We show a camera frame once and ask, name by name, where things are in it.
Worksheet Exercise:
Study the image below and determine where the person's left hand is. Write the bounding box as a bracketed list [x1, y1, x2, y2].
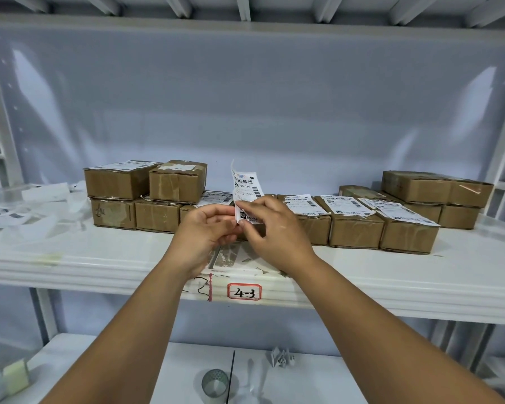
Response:
[175, 204, 247, 281]

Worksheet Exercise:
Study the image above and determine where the person's right hand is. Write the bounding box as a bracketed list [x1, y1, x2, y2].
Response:
[234, 195, 321, 277]

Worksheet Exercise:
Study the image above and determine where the white printed shipping label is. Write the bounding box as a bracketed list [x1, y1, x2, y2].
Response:
[229, 159, 266, 226]

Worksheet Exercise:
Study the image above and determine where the person's left forearm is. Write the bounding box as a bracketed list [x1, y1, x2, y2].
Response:
[40, 248, 205, 404]

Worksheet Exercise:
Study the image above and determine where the person's right forearm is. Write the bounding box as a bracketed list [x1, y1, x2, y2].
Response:
[292, 254, 505, 404]

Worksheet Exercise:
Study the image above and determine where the red-bordered white shelf tag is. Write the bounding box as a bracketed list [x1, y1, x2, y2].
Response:
[227, 283, 263, 302]

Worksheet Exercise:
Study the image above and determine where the black thread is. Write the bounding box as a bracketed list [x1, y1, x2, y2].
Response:
[183, 277, 211, 297]

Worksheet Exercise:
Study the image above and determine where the row of brown cardboard boxes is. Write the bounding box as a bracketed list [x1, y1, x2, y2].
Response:
[83, 160, 495, 255]

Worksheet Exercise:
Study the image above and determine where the crumpled white paper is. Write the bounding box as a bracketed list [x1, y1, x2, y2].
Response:
[270, 347, 298, 370]

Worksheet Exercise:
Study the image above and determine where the white metal shelf rack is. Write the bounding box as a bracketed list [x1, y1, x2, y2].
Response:
[0, 0, 505, 404]

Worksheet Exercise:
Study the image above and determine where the silver tape roll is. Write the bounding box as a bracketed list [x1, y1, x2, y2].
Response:
[201, 369, 229, 404]

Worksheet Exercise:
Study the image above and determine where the pile of white backing papers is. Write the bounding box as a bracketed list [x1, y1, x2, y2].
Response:
[0, 182, 90, 242]

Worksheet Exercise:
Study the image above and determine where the pale green tape roll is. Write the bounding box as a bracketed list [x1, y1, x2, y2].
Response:
[2, 359, 31, 396]

